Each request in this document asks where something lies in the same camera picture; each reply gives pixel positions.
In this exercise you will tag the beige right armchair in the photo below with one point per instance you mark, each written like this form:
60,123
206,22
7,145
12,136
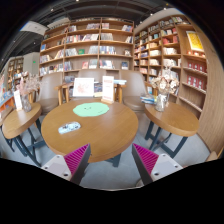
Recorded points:
135,87

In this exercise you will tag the wooden bookshelf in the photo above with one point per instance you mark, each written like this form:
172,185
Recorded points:
161,41
89,43

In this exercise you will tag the left vase with dried flowers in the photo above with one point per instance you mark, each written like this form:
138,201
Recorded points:
25,87

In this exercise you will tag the white standing menu sign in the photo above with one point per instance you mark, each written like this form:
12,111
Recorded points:
108,89

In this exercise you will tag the wooden right bookshelf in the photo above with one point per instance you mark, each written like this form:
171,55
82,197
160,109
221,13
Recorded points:
161,41

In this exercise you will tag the round wooden table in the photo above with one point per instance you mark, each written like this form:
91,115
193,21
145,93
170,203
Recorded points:
108,134
175,119
19,121

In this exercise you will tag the beige left armchair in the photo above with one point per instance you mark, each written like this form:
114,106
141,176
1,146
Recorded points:
48,95

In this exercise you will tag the small white left sign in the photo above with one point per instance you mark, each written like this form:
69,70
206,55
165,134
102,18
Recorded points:
17,100

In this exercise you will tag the round wooden centre table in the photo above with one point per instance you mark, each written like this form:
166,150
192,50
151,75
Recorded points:
108,134

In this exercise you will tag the far left bookshelf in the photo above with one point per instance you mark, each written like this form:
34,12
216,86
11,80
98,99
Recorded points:
15,70

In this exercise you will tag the round green mouse pad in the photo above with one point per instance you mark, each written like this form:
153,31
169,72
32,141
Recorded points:
91,109

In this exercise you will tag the round wooden left table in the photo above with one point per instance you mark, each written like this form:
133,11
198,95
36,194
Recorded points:
19,121

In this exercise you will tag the patterned computer mouse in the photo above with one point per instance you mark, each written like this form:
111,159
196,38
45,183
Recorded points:
69,127

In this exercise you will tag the beige armchair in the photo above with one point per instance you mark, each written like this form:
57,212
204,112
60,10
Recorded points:
135,87
48,95

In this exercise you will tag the wooden back bookshelf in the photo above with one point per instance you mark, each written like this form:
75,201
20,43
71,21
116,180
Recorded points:
89,43

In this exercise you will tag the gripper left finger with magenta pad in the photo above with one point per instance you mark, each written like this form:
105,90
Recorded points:
70,167

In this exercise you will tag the white sign card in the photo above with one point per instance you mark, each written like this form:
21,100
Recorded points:
83,87

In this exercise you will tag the stack of books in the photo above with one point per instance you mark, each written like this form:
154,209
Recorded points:
148,99

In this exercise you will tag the round wooden right table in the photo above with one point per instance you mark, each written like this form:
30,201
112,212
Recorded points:
175,119

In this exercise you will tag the yellow framed poster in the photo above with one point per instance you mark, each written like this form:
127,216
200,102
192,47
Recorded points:
194,42

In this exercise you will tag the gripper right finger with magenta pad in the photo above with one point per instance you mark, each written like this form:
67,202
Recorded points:
152,166

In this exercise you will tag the glass vase with dried flowers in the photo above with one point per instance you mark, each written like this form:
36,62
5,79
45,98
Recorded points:
166,83

